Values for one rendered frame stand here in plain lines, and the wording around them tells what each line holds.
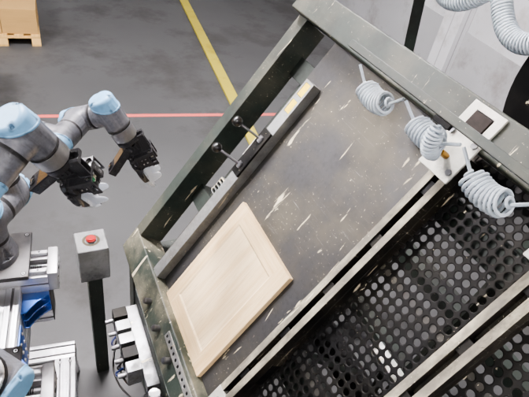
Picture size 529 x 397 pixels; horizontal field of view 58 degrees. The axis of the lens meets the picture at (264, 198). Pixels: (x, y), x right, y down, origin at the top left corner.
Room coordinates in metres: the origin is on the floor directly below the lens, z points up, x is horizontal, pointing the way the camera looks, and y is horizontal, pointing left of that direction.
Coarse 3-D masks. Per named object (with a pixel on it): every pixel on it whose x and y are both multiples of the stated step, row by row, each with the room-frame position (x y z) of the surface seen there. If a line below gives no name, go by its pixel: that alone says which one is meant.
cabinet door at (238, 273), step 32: (224, 224) 1.28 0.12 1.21; (256, 224) 1.21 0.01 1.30; (224, 256) 1.18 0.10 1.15; (256, 256) 1.12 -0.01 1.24; (192, 288) 1.14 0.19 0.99; (224, 288) 1.07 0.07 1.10; (256, 288) 1.02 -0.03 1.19; (192, 320) 1.03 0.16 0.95; (224, 320) 0.98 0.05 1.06; (192, 352) 0.93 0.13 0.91
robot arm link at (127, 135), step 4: (132, 124) 1.21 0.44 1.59; (128, 128) 1.18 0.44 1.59; (132, 128) 1.20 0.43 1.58; (120, 132) 1.23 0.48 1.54; (124, 132) 1.17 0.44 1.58; (128, 132) 1.18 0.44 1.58; (132, 132) 1.19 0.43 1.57; (112, 136) 1.17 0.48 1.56; (116, 136) 1.16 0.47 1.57; (120, 136) 1.16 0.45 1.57; (124, 136) 1.17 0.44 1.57; (128, 136) 1.18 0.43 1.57; (132, 136) 1.19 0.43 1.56; (116, 140) 1.17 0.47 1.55; (120, 140) 1.16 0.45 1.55; (124, 140) 1.17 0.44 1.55; (128, 140) 1.17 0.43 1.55
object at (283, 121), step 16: (304, 96) 1.49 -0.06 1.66; (272, 128) 1.46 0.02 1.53; (288, 128) 1.47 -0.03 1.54; (272, 144) 1.44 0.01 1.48; (256, 160) 1.41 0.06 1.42; (240, 176) 1.39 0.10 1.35; (224, 192) 1.36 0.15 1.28; (208, 208) 1.35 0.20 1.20; (192, 224) 1.33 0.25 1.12; (208, 224) 1.33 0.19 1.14; (176, 240) 1.31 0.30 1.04; (192, 240) 1.30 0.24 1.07; (176, 256) 1.27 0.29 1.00; (160, 272) 1.24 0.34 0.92
